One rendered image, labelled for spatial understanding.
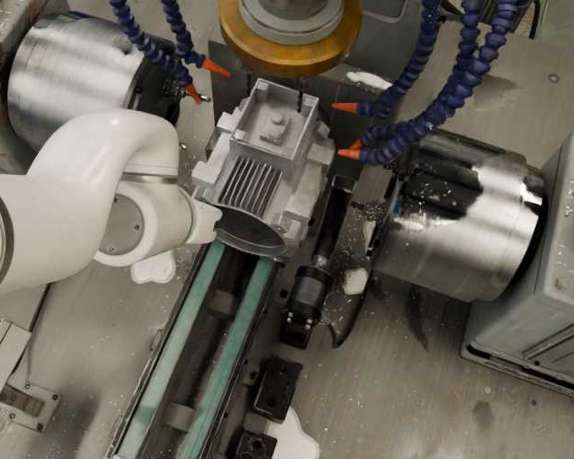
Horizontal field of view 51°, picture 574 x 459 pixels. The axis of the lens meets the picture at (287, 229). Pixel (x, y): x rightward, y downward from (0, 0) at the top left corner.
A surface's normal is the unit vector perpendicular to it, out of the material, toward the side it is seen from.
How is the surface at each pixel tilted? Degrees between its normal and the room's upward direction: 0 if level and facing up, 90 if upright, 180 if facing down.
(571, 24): 0
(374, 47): 90
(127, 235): 31
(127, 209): 25
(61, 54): 9
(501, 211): 17
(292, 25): 0
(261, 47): 0
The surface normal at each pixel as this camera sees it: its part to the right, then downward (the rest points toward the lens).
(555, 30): 0.06, -0.41
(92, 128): -0.07, -0.71
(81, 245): 0.95, 0.24
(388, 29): -0.33, 0.85
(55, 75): -0.08, -0.02
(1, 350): 0.78, 0.00
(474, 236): -0.16, 0.22
